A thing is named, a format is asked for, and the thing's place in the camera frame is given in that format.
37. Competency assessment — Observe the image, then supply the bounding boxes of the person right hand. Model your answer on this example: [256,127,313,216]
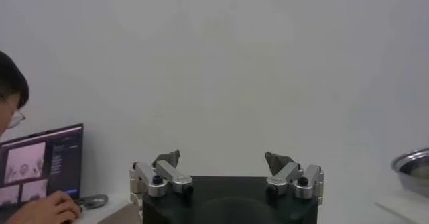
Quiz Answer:
[6,190,81,224]

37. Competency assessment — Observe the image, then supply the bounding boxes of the thin frame glasses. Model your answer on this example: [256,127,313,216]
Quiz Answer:
[6,109,27,129]

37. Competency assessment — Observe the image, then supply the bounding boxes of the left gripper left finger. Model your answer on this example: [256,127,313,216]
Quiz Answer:
[129,150,194,206]

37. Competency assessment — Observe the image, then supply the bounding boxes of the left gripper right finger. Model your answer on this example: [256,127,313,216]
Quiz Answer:
[264,151,325,206]

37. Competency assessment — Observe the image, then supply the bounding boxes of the perforated stainless steel steamer basket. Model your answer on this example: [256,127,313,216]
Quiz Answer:
[391,148,429,198]

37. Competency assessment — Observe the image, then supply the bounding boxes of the laptop with purple screen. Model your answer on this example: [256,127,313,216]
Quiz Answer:
[0,123,84,213]

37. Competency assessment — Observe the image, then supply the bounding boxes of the person head with black hair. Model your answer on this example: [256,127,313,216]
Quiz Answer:
[0,50,30,135]

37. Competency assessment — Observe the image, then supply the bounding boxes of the grey computer mouse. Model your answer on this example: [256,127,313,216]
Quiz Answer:
[80,194,109,210]

